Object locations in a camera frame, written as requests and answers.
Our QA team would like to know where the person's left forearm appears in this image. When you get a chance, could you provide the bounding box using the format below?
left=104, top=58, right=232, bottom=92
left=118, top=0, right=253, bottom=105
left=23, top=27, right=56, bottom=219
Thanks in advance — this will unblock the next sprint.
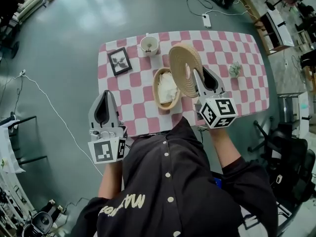
left=98, top=159, right=124, bottom=200

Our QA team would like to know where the person's right forearm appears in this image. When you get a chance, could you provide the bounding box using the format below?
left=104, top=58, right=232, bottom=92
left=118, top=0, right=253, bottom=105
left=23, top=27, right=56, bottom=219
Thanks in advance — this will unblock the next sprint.
left=209, top=126, right=245, bottom=170

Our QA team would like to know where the long white floor cable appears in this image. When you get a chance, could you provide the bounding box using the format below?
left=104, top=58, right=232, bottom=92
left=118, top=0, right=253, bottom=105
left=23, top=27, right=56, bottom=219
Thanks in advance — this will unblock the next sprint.
left=11, top=69, right=104, bottom=177

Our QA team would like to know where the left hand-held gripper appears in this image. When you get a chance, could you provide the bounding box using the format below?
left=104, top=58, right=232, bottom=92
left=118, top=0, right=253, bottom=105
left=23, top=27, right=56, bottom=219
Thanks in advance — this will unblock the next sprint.
left=87, top=90, right=128, bottom=165

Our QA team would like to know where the black metal frame stool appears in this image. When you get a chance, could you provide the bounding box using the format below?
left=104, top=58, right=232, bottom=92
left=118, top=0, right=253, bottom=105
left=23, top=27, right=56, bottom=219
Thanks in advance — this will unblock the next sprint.
left=0, top=116, right=48, bottom=166

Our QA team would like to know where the wooden shelf with white panel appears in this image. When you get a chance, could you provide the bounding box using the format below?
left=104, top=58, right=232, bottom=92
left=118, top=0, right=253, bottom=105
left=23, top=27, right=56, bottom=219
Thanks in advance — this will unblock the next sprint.
left=253, top=8, right=295, bottom=57

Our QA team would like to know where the white cup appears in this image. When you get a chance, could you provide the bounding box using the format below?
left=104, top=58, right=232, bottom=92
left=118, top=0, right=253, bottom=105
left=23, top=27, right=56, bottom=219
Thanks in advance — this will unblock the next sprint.
left=140, top=33, right=159, bottom=57

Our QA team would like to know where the woven round box lid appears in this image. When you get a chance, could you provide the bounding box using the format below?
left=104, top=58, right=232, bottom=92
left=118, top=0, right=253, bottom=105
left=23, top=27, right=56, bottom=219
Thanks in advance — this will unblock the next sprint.
left=168, top=43, right=204, bottom=99

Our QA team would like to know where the black floor cable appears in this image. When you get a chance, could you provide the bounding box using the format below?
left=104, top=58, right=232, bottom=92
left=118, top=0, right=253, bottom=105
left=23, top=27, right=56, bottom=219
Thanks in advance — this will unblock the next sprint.
left=186, top=0, right=215, bottom=17

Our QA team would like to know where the white cloth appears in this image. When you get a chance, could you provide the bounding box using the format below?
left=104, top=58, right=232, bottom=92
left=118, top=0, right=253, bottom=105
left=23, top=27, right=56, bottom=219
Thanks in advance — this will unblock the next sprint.
left=157, top=71, right=180, bottom=104

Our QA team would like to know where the pink white checkered tablecloth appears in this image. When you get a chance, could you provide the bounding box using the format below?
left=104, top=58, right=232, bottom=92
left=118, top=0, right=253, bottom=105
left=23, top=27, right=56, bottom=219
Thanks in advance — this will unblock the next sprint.
left=97, top=30, right=270, bottom=137

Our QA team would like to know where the woven oval box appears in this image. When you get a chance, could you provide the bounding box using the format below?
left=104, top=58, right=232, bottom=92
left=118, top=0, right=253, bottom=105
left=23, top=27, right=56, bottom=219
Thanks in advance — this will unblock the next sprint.
left=152, top=67, right=183, bottom=112

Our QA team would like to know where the small potted succulent plant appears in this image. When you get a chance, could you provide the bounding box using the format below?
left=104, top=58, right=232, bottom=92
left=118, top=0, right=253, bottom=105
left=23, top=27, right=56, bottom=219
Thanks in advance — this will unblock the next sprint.
left=228, top=61, right=243, bottom=79

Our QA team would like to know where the person's black buttoned shirt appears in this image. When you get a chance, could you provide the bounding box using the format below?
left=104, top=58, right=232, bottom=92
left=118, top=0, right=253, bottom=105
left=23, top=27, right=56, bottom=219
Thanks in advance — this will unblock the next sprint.
left=71, top=116, right=280, bottom=237

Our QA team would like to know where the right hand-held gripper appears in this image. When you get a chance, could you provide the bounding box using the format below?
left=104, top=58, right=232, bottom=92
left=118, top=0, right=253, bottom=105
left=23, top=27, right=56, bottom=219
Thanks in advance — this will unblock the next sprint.
left=193, top=67, right=239, bottom=129

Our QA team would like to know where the black office chair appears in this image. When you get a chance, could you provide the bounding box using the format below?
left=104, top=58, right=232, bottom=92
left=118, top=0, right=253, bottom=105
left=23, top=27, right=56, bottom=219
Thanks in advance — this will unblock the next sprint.
left=247, top=120, right=316, bottom=208

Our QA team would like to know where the black picture frame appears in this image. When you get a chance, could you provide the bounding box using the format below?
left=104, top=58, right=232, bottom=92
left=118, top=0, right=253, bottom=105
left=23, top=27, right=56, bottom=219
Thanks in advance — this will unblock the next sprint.
left=107, top=46, right=133, bottom=77

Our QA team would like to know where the white cable by power strip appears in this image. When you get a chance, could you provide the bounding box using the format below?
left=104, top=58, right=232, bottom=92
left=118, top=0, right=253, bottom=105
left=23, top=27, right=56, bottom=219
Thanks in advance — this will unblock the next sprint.
left=204, top=0, right=261, bottom=20

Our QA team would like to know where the white power strip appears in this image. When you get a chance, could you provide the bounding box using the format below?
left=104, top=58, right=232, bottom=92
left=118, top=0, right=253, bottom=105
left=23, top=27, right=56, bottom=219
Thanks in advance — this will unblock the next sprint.
left=201, top=13, right=212, bottom=29

